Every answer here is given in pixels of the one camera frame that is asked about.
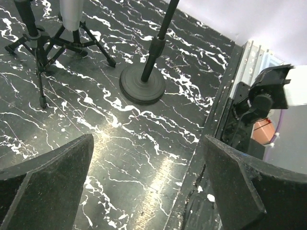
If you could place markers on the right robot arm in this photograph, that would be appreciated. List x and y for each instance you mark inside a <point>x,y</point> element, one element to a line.
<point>275,88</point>

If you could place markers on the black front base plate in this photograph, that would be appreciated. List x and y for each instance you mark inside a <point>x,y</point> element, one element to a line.
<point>192,205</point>

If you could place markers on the silver microphone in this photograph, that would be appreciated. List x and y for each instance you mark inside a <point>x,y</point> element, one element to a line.
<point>71,12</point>

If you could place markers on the black tripod shock-mount stand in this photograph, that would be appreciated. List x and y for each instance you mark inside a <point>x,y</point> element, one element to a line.
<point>46,49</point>

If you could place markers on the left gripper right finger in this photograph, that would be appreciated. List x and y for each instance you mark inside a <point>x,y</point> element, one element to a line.
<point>251,194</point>

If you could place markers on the aluminium rail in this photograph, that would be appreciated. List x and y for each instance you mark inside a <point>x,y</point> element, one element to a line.
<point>255,58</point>

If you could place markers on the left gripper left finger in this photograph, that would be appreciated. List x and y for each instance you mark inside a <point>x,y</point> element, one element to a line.
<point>43,193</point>

